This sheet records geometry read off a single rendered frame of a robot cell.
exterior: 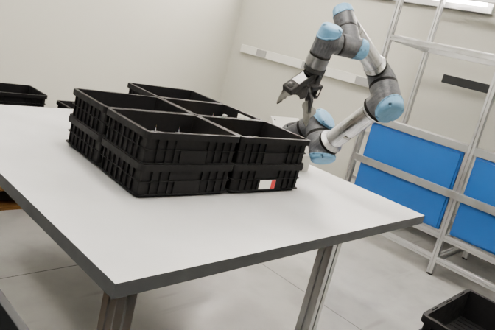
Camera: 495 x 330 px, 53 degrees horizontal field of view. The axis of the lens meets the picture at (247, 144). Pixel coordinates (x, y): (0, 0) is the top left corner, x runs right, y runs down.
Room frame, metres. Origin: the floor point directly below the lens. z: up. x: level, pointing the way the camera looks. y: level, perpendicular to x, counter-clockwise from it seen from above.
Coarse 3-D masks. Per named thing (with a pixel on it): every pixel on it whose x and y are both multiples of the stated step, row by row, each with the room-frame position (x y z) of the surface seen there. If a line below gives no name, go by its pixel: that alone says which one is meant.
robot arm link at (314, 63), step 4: (308, 56) 1.73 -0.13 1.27; (312, 56) 1.71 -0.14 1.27; (308, 60) 1.72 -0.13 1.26; (312, 60) 1.71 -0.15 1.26; (316, 60) 1.71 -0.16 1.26; (320, 60) 1.70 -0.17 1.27; (324, 60) 1.77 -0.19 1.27; (328, 60) 1.75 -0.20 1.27; (308, 64) 1.72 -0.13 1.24; (312, 64) 1.71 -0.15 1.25; (316, 64) 1.71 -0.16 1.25; (320, 64) 1.71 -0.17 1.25; (324, 64) 1.71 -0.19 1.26; (312, 68) 1.72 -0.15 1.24; (316, 68) 1.71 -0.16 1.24; (320, 68) 1.72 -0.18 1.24; (324, 68) 1.72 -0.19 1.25
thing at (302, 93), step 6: (306, 66) 1.73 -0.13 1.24; (312, 72) 1.72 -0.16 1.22; (318, 72) 1.72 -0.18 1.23; (324, 72) 1.78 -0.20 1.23; (318, 78) 1.77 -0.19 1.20; (312, 84) 1.77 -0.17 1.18; (318, 84) 1.79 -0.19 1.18; (300, 90) 1.76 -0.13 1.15; (306, 90) 1.74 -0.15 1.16; (312, 90) 1.75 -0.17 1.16; (300, 96) 1.76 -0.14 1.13
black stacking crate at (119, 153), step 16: (112, 144) 1.67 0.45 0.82; (112, 160) 1.68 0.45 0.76; (128, 160) 1.58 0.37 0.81; (112, 176) 1.65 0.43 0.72; (128, 176) 1.59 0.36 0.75; (144, 176) 1.55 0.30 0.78; (160, 176) 1.59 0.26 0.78; (176, 176) 1.64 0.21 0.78; (192, 176) 1.69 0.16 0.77; (208, 176) 1.73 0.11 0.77; (224, 176) 1.78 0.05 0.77; (144, 192) 1.56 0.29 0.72; (160, 192) 1.60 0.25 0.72; (176, 192) 1.64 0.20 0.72; (192, 192) 1.69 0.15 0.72; (208, 192) 1.74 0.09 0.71
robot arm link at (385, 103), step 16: (384, 80) 2.02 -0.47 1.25; (368, 96) 2.06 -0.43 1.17; (384, 96) 1.97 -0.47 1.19; (400, 96) 1.99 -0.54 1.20; (368, 112) 2.02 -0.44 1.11; (384, 112) 1.97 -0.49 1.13; (400, 112) 1.99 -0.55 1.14; (336, 128) 2.17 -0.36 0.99; (352, 128) 2.10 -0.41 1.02; (320, 144) 2.20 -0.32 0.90; (336, 144) 2.18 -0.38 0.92; (320, 160) 2.22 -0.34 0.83
